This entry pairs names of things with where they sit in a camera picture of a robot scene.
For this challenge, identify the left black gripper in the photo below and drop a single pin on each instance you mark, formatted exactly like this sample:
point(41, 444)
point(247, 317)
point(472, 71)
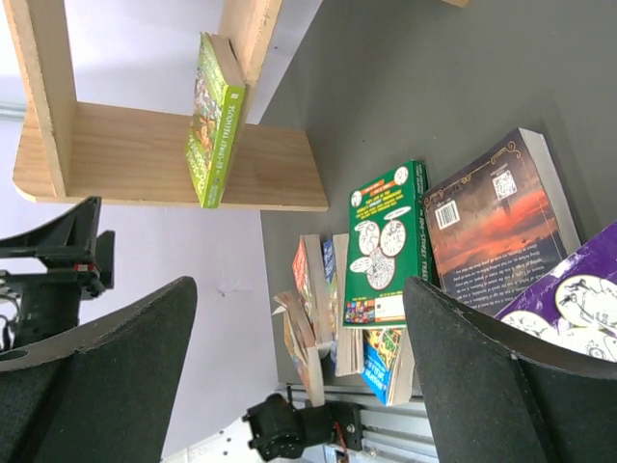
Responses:
point(79, 266)

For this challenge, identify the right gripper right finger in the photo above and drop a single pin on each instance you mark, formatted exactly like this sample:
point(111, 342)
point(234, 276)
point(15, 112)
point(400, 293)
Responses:
point(494, 393)

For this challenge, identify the wooden two-tier bookshelf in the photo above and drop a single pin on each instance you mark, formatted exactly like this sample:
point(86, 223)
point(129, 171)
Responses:
point(69, 149)

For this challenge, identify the orange 78-Storey Treehouse book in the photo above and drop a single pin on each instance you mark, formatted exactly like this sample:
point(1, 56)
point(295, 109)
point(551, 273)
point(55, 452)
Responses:
point(310, 280)

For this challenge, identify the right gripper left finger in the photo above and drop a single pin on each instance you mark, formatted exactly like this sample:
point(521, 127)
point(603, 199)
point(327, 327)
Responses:
point(103, 391)

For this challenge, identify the blue 26-Storey Treehouse book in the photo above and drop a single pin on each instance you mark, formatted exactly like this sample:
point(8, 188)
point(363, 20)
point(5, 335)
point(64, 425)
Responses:
point(388, 364)

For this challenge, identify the yellow 130-Storey Treehouse book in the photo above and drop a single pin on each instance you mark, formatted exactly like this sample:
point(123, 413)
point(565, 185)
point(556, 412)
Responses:
point(301, 345)

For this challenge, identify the purple Treehouse book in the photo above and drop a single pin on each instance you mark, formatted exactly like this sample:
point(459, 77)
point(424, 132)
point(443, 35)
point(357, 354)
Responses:
point(574, 305)

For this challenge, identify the dark green 104-Storey Treehouse book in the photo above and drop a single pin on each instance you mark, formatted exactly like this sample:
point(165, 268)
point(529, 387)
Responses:
point(387, 244)

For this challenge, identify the blue 91-Storey Treehouse book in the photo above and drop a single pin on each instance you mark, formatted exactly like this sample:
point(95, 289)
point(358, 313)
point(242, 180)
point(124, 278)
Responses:
point(346, 348)

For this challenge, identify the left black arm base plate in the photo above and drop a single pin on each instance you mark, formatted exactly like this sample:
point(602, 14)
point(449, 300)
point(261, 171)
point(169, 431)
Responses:
point(347, 425)

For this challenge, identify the dark sunset cover book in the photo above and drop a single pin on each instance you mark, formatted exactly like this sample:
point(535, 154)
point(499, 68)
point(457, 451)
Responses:
point(501, 223)

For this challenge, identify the lime green 65-Storey Treehouse book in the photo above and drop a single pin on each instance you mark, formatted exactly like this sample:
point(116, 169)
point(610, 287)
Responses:
point(219, 93)

